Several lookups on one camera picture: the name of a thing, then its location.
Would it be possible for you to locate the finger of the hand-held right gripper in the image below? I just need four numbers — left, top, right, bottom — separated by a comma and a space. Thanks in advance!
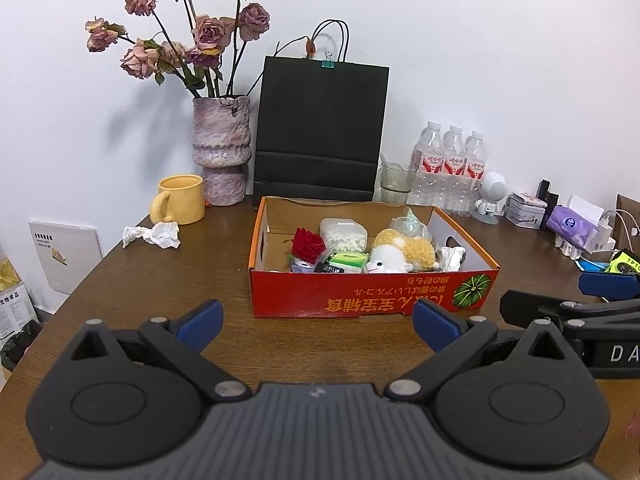
500, 289, 640, 333
578, 271, 640, 299

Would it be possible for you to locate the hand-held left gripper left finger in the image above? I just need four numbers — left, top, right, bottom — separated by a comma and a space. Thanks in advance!
71, 299, 251, 401

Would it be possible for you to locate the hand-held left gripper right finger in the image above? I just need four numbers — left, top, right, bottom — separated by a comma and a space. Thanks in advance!
384, 302, 583, 403

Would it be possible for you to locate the large white tissue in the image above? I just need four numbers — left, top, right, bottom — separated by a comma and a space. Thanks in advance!
440, 245, 468, 272

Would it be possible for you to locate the red cardboard box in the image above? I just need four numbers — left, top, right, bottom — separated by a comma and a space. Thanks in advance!
248, 196, 501, 318

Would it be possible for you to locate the green paper box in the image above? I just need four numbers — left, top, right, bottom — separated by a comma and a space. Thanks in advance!
325, 251, 371, 274

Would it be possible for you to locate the translucent plastic container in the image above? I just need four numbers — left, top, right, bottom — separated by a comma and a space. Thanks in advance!
320, 217, 369, 252

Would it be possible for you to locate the purple tissue pack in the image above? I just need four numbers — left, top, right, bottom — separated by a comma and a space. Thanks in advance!
547, 195, 607, 240

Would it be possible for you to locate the yellow and white plush toy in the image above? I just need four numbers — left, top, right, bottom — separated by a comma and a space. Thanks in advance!
364, 228, 441, 274

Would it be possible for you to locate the brown wooden board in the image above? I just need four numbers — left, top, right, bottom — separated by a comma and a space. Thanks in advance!
616, 194, 640, 251

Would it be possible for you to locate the white printed tin box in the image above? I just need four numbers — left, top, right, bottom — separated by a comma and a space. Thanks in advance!
505, 192, 548, 224

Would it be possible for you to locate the small crumpled white tissue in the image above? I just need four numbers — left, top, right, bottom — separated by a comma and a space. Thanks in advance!
122, 221, 182, 250

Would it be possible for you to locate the clear plastic bag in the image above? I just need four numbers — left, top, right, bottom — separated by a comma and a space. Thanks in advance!
390, 208, 431, 241

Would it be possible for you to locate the black rectangular device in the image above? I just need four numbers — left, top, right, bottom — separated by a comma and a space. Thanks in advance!
537, 179, 559, 218

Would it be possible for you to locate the white robot-shaped speaker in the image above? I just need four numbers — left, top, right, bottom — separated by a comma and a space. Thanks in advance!
474, 171, 507, 224

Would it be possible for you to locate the yellow mug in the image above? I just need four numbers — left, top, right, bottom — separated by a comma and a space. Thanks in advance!
150, 175, 206, 225

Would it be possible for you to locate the clear water bottle red label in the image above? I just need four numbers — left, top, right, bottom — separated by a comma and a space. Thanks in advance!
442, 125, 468, 213
465, 131, 490, 217
411, 121, 446, 208

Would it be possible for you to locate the red rose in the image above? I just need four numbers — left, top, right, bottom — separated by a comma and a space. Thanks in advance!
285, 227, 328, 266

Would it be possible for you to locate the clear glass cup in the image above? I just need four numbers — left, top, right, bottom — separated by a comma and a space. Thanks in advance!
380, 161, 417, 205

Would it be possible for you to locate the white flat panel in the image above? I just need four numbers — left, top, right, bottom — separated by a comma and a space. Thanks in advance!
28, 220, 104, 296

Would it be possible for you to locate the pile of plastic bags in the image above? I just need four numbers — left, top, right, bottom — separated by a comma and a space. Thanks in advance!
0, 255, 45, 372

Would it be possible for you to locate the mottled pink ceramic vase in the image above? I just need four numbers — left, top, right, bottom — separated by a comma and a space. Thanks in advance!
192, 95, 251, 207

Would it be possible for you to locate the black paper bag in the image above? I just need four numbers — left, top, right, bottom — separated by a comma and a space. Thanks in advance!
252, 19, 391, 203

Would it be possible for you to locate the bunch of dried pink roses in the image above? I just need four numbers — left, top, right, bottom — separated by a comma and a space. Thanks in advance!
85, 0, 271, 98

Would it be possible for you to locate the white charger with cable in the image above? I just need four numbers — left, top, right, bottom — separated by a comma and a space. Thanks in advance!
600, 207, 640, 248

